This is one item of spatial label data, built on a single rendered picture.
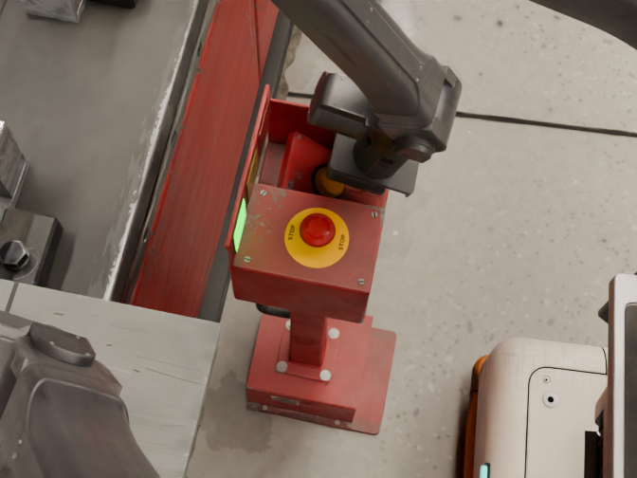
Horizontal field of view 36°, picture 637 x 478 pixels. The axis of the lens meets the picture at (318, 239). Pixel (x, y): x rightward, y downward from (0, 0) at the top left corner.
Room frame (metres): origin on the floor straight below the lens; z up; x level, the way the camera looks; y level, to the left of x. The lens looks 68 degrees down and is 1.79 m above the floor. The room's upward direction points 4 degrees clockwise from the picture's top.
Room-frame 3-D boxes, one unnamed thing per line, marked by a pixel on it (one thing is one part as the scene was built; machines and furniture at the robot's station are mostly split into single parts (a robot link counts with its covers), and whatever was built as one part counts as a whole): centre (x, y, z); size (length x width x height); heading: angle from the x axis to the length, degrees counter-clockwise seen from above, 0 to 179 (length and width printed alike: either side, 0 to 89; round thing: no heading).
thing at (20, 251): (0.31, 0.29, 0.91); 0.03 x 0.03 x 0.02
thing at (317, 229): (0.40, 0.00, 0.79); 0.04 x 0.04 x 0.04
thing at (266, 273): (0.45, 0.01, 0.75); 0.20 x 0.16 x 0.18; 172
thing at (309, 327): (0.45, 0.01, 0.39); 0.05 x 0.05 x 0.54; 82
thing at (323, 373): (0.45, 0.01, 0.13); 0.10 x 0.10 x 0.01; 82
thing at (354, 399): (0.45, -0.02, 0.06); 0.25 x 0.20 x 0.12; 82
